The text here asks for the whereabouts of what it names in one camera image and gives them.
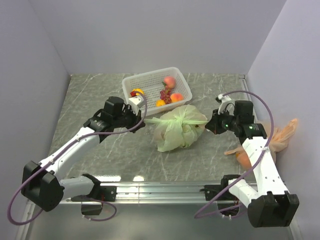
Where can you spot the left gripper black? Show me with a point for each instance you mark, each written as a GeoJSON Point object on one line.
{"type": "Point", "coordinates": [135, 119]}

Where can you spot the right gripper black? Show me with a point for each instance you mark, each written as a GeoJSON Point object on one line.
{"type": "Point", "coordinates": [215, 125]}

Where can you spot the yellow bell pepper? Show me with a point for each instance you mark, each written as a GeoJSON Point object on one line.
{"type": "Point", "coordinates": [138, 91]}

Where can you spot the light green plastic bag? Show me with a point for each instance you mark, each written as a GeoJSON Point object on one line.
{"type": "Point", "coordinates": [178, 128]}

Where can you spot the white plastic basket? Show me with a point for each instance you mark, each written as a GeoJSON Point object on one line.
{"type": "Point", "coordinates": [152, 83]}

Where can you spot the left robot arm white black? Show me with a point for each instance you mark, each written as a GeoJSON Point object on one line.
{"type": "Point", "coordinates": [45, 183]}

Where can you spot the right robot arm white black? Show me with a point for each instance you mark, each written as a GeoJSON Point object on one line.
{"type": "Point", "coordinates": [271, 205]}

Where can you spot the orange plastic bag with fruit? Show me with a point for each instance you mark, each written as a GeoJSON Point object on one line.
{"type": "Point", "coordinates": [279, 141]}

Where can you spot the small orange fruit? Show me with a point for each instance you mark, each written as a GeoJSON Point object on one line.
{"type": "Point", "coordinates": [160, 103]}

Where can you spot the red grape bunch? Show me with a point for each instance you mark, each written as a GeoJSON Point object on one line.
{"type": "Point", "coordinates": [165, 95]}

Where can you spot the orange peach front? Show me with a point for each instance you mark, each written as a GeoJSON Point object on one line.
{"type": "Point", "coordinates": [176, 97]}

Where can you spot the pink peach back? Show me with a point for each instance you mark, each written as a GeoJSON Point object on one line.
{"type": "Point", "coordinates": [169, 82]}

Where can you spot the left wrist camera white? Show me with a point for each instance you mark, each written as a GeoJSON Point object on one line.
{"type": "Point", "coordinates": [137, 103]}

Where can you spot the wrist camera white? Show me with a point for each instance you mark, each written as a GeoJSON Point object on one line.
{"type": "Point", "coordinates": [137, 103]}
{"type": "Point", "coordinates": [224, 101]}

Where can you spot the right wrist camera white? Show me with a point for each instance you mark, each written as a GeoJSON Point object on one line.
{"type": "Point", "coordinates": [224, 101]}

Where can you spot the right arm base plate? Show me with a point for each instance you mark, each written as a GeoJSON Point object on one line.
{"type": "Point", "coordinates": [226, 200]}

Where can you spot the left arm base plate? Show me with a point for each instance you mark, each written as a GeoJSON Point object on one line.
{"type": "Point", "coordinates": [107, 193]}

